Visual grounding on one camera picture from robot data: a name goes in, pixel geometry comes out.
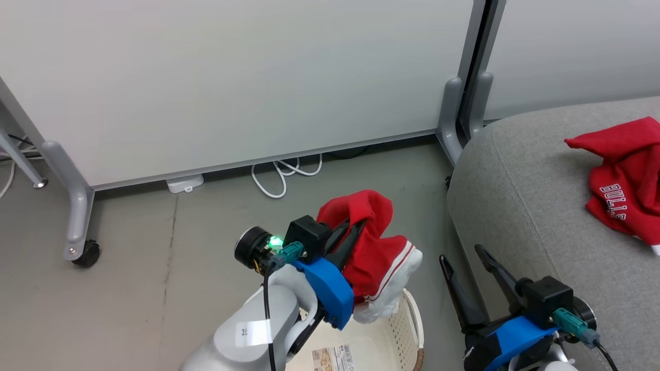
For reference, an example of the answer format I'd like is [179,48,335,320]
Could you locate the white power adapter box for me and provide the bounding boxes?
[166,174,205,194]

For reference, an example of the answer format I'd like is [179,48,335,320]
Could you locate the grey fabric sofa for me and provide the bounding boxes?
[447,96,660,371]

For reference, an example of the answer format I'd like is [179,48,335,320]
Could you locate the narrow white partition, grey frame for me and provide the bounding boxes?
[469,0,660,137]

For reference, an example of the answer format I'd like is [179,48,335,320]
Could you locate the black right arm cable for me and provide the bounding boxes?
[553,308,619,371]

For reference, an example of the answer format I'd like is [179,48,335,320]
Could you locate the white looped cable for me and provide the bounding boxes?
[251,154,323,199]

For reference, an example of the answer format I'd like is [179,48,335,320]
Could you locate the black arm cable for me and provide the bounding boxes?
[263,241,305,371]
[553,308,619,371]

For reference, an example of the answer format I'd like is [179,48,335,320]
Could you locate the black caster wheel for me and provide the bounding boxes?
[72,240,101,267]

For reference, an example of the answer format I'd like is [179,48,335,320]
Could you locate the red Bulls garment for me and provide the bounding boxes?
[564,116,660,256]

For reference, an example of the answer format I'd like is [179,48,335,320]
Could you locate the wide white partition, grey frame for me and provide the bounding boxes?
[0,0,488,263]

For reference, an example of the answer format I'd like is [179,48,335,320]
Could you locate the paper label with barcode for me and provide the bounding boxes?
[311,344,356,371]

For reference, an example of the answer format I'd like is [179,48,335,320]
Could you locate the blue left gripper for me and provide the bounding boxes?
[291,220,368,330]

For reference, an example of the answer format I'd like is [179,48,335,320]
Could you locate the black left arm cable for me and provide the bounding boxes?
[263,241,305,371]

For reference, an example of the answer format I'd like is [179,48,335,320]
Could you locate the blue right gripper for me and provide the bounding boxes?
[439,244,560,371]

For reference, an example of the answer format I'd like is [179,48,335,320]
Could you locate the long white floor cable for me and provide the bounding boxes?
[0,149,31,199]

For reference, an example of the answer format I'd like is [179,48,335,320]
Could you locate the grey metal table leg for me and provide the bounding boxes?
[0,129,48,189]

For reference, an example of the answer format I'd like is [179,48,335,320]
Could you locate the beige perforated laundry basket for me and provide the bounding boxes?
[242,289,425,371]

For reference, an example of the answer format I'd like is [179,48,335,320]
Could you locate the red and white shorts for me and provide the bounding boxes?
[316,190,423,324]

